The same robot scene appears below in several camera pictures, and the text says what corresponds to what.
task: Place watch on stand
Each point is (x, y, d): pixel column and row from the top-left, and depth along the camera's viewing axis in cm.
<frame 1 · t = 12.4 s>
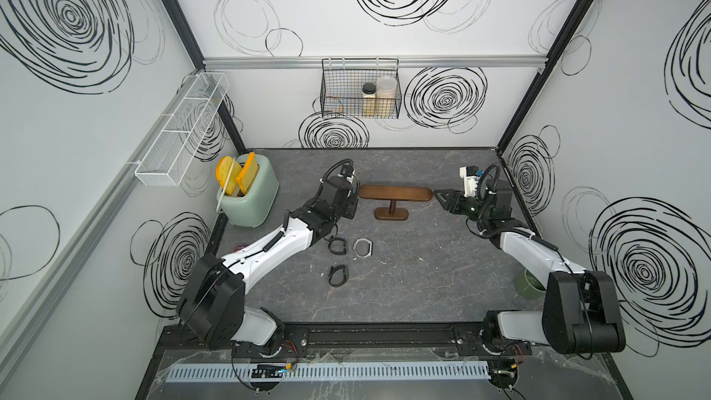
left hand: (347, 193, 85), fingers open
right hand: (440, 193, 85), fingers open
dark wooden watch stand: (393, 193, 90), point 15 cm above the table
black band watch: (337, 245, 94), on the table
black smart band watch: (335, 268, 88), on the table
mint green toaster: (252, 208, 90), point 11 cm above the table
yellow sponge toast slice: (228, 173, 87), point 21 cm above the table
orange sponge toast slice: (249, 173, 90), point 19 cm above the table

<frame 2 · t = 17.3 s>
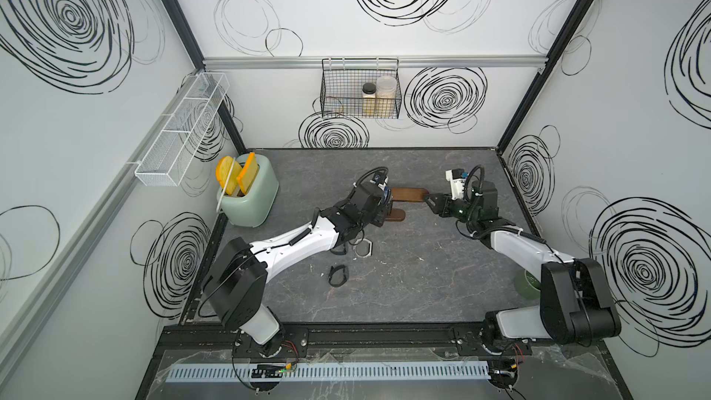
left hand: (380, 201, 84), fingers open
right hand: (429, 197, 86), fingers open
the named things where they were.

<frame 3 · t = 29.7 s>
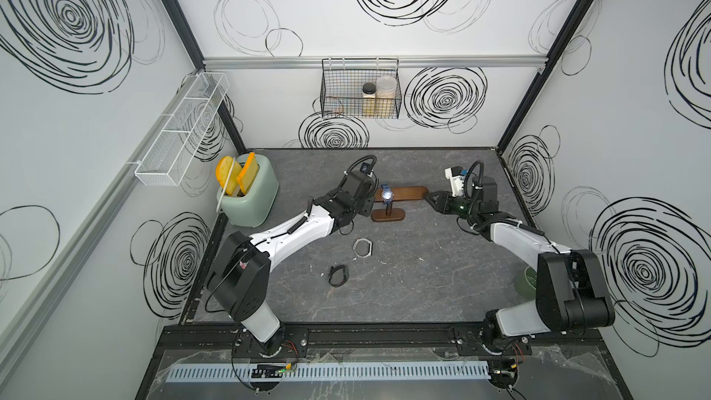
left hand: (364, 194, 87), fingers open
right hand: (428, 196, 87), fingers open
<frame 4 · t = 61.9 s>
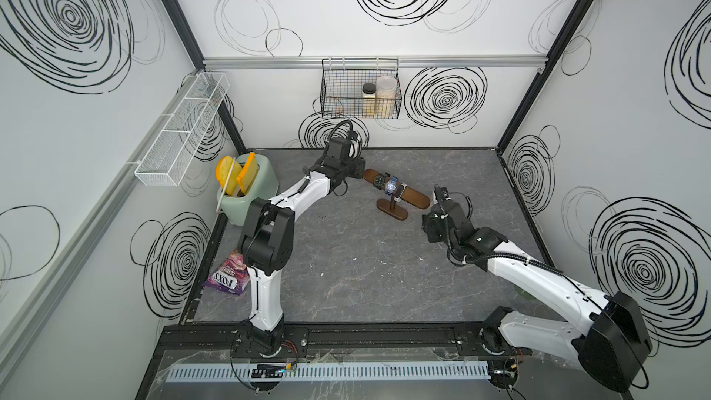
left hand: (361, 161, 95), fingers open
right hand: (436, 220, 82), fingers open
blue translucent watch: (392, 185, 91), point 16 cm above the table
purple snack wrapper: (231, 276, 82), point 5 cm above the table
